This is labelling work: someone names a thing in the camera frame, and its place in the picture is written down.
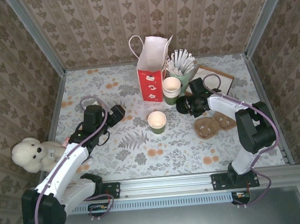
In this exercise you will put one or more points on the brown pulp cup carrier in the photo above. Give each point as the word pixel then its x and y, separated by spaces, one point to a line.
pixel 211 126

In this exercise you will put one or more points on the green paper coffee cup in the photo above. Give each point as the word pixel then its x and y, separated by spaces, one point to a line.
pixel 157 128

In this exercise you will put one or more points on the red white paper gift bag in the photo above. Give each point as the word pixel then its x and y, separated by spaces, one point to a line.
pixel 150 83

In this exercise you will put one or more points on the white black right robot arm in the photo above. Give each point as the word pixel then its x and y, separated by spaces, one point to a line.
pixel 224 103

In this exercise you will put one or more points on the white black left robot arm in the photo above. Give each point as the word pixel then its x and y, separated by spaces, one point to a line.
pixel 70 159

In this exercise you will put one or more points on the green paper cup stack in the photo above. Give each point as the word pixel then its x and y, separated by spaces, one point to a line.
pixel 172 100

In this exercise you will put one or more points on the mint green holder cup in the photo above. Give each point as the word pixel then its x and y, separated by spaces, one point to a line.
pixel 183 79

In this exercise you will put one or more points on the white paper napkin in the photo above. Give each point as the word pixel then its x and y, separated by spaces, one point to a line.
pixel 221 81

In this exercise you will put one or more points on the white wrapped stirrer bundle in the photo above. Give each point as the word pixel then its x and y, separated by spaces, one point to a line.
pixel 181 61

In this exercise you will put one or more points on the floral table cover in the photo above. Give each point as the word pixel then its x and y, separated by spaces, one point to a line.
pixel 144 167

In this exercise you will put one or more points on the white teddy bear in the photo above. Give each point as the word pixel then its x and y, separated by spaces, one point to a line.
pixel 28 155

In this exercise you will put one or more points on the grey metal panel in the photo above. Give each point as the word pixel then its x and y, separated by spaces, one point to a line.
pixel 174 221

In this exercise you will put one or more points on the aluminium frame side rail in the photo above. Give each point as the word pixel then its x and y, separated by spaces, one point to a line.
pixel 258 82
pixel 58 98

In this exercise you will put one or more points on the aluminium frame back rail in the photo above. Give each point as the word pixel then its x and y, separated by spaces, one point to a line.
pixel 97 67

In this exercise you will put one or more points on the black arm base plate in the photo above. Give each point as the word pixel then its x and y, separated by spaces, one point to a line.
pixel 220 183
pixel 114 190

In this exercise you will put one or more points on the aluminium front rail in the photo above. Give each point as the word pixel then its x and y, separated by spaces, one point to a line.
pixel 166 186

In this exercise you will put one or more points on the aluminium frame post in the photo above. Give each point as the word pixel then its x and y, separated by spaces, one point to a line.
pixel 39 37
pixel 264 17

